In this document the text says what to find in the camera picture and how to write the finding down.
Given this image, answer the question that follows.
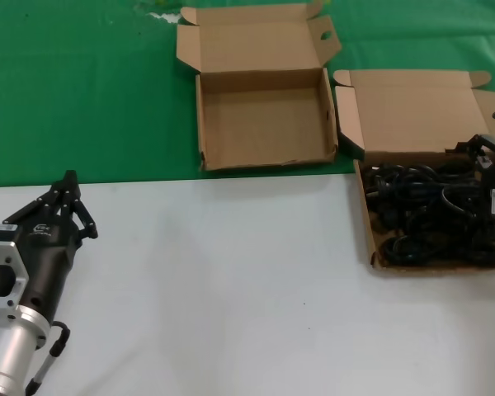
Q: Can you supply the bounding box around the left arm connector cable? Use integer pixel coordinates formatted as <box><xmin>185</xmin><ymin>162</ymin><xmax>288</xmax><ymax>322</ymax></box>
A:
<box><xmin>24</xmin><ymin>320</ymin><xmax>72</xmax><ymax>396</ymax></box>

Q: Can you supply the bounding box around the small white scrap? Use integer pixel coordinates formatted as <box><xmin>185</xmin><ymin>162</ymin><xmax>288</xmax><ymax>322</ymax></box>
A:
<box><xmin>148</xmin><ymin>11</ymin><xmax>182</xmax><ymax>24</ymax></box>

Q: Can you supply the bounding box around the green table cloth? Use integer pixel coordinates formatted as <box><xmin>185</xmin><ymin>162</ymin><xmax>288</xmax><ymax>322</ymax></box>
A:
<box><xmin>0</xmin><ymin>0</ymin><xmax>495</xmax><ymax>189</ymax></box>

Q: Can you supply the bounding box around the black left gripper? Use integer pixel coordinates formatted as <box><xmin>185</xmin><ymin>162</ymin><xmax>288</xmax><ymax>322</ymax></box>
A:
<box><xmin>2</xmin><ymin>170</ymin><xmax>100</xmax><ymax>321</ymax></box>

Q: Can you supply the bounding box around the silver left camera bracket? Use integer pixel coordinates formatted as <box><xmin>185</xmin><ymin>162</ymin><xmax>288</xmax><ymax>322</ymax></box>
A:
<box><xmin>0</xmin><ymin>240</ymin><xmax>31</xmax><ymax>309</ymax></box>

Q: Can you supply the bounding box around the open cardboard box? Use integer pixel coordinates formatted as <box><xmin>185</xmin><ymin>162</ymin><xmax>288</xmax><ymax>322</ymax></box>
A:
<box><xmin>175</xmin><ymin>0</ymin><xmax>342</xmax><ymax>172</ymax></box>
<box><xmin>332</xmin><ymin>68</ymin><xmax>495</xmax><ymax>271</ymax></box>

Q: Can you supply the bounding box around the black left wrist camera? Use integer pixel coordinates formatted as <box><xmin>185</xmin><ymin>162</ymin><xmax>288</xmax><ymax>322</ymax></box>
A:
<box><xmin>0</xmin><ymin>222</ymin><xmax>21</xmax><ymax>244</ymax></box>

